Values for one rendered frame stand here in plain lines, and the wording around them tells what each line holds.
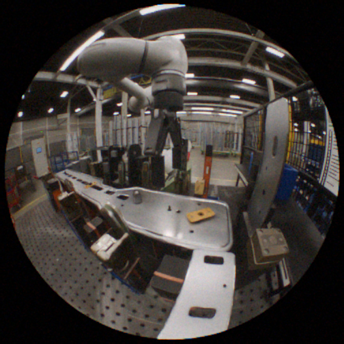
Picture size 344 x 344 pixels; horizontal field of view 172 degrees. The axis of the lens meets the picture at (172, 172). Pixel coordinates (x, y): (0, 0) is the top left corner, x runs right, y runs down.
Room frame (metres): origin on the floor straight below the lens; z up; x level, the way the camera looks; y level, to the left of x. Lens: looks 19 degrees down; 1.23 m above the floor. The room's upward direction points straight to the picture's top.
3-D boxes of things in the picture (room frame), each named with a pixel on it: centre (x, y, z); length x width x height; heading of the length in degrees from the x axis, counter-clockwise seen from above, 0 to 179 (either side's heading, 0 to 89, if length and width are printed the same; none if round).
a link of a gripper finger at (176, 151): (0.35, -0.02, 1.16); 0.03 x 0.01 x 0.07; 71
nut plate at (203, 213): (0.25, -0.09, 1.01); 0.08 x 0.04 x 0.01; 108
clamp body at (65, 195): (0.26, 0.45, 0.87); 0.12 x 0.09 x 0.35; 160
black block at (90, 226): (0.19, 0.25, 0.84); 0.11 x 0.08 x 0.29; 160
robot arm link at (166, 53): (0.28, 0.02, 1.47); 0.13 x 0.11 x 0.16; 117
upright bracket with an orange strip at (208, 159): (0.40, -0.14, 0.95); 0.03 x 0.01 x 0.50; 70
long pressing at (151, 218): (0.44, 0.47, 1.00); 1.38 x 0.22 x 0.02; 70
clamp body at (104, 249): (0.11, 0.13, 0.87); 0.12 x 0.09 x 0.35; 160
